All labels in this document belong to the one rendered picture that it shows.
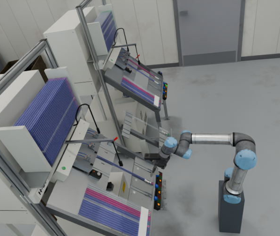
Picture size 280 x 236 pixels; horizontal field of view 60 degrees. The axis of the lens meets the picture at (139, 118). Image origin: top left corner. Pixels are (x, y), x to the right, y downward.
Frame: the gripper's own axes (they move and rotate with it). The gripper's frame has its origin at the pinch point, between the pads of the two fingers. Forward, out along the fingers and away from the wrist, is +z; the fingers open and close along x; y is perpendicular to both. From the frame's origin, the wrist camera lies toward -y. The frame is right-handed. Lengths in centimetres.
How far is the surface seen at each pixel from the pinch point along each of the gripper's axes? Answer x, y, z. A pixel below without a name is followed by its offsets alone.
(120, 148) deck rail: 18.9, -25.1, 9.3
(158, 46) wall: 330, 5, 50
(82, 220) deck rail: -49, -38, 4
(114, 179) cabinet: 12.4, -19.6, 43.7
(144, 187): -6.3, 1.1, 15.3
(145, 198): -15.2, 3.0, 15.8
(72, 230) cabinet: -34, -41, 56
